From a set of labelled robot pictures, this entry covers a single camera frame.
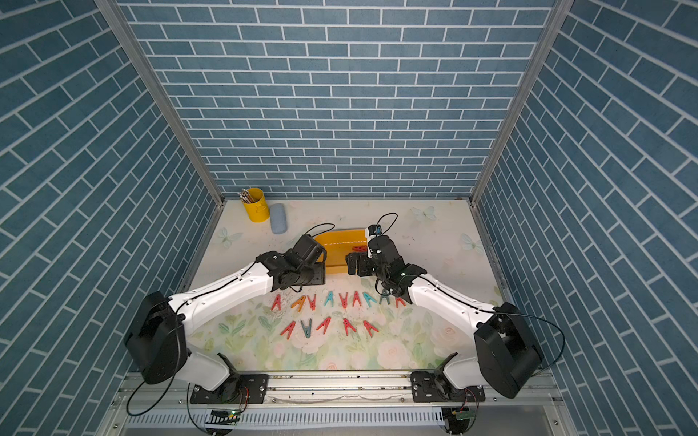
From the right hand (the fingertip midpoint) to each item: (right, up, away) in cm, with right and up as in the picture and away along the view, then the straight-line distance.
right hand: (361, 256), depth 85 cm
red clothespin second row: (-23, -23, 0) cm, 32 cm away
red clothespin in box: (0, +1, +18) cm, 18 cm away
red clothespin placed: (-17, -16, +5) cm, 24 cm away
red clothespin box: (-12, -22, +1) cm, 25 cm away
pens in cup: (-43, +20, +14) cm, 49 cm away
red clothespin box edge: (+3, -22, 0) cm, 23 cm away
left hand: (-11, -6, 0) cm, 13 cm away
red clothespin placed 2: (-6, -16, +6) cm, 18 cm away
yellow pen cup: (-42, +16, +23) cm, 50 cm away
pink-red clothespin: (-2, -15, +6) cm, 16 cm away
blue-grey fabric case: (-35, +12, +27) cm, 46 cm away
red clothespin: (-28, -16, +5) cm, 33 cm away
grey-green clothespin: (+8, -15, +6) cm, 18 cm away
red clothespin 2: (+12, -16, +6) cm, 21 cm away
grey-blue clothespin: (-17, -23, 0) cm, 29 cm away
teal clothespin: (-11, -15, +6) cm, 19 cm away
